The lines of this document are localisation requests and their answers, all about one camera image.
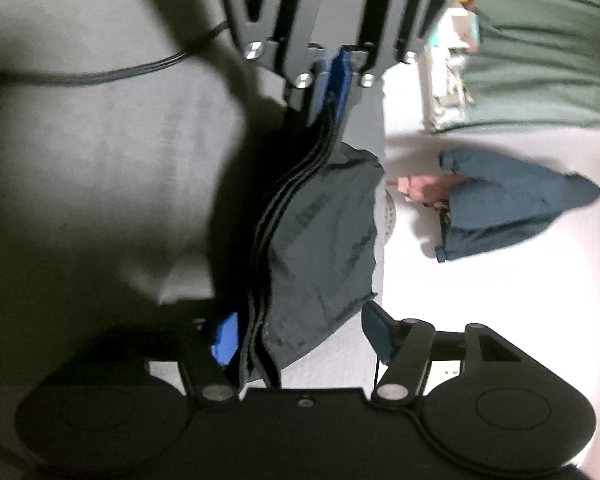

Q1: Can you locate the black cable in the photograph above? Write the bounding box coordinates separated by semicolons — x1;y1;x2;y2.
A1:
0;19;232;87

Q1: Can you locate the black garment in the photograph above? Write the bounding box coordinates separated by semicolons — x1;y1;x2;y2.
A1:
206;104;387;390

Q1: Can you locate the round woven stool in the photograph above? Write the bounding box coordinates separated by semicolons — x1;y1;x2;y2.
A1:
384;191;396;245

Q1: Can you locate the green curtain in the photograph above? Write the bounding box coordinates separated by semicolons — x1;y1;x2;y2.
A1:
463;0;600;129

